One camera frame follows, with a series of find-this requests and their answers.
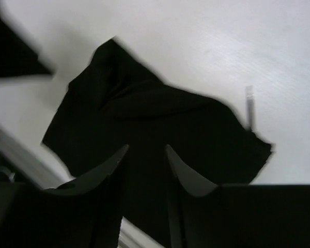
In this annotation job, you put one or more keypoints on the black trousers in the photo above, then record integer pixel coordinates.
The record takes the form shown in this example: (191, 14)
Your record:
(117, 101)

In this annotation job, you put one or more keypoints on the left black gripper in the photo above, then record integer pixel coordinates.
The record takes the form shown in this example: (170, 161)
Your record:
(16, 57)

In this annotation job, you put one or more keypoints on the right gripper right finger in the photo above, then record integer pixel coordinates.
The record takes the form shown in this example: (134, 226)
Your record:
(204, 214)

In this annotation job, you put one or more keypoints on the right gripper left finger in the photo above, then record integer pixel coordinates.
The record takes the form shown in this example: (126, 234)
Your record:
(84, 212)

